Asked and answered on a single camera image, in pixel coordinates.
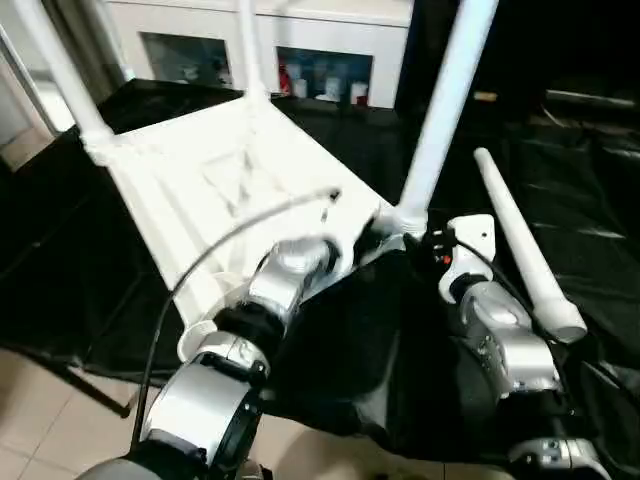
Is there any white plastic table leg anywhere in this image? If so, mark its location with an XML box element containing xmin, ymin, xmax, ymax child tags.
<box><xmin>472</xmin><ymin>146</ymin><xmax>589</xmax><ymax>346</ymax></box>
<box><xmin>393</xmin><ymin>0</ymin><xmax>502</xmax><ymax>237</ymax></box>
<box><xmin>237</xmin><ymin>0</ymin><xmax>275</xmax><ymax>103</ymax></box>
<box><xmin>13</xmin><ymin>0</ymin><xmax>115</xmax><ymax>147</ymax></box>

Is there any white plastic table top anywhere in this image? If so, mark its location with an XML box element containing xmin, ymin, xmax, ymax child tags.
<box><xmin>81</xmin><ymin>93</ymin><xmax>407</xmax><ymax>362</ymax></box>

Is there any black case with gold label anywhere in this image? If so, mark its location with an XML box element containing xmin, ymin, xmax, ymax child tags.
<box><xmin>413</xmin><ymin>0</ymin><xmax>549</xmax><ymax>132</ymax></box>

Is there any grey metal rod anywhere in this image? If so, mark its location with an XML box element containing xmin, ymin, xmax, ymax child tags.
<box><xmin>544</xmin><ymin>88</ymin><xmax>640</xmax><ymax>110</ymax></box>

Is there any white cabinet with glass doors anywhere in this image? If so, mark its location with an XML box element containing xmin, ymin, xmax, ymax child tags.
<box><xmin>103</xmin><ymin>0</ymin><xmax>417</xmax><ymax>110</ymax></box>

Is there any dark robot foot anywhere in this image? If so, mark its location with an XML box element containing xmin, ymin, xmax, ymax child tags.
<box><xmin>239</xmin><ymin>462</ymin><xmax>275</xmax><ymax>480</ymax></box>

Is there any black mat cover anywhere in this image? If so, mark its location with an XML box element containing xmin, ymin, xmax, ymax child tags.
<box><xmin>0</xmin><ymin>77</ymin><xmax>640</xmax><ymax>464</ymax></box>

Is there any black metal stand leg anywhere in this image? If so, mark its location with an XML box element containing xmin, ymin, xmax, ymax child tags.
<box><xmin>63</xmin><ymin>363</ymin><xmax>132</xmax><ymax>420</ymax></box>

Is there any grey curtain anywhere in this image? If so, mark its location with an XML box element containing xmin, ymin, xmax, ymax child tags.
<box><xmin>53</xmin><ymin>0</ymin><xmax>132</xmax><ymax>94</ymax></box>

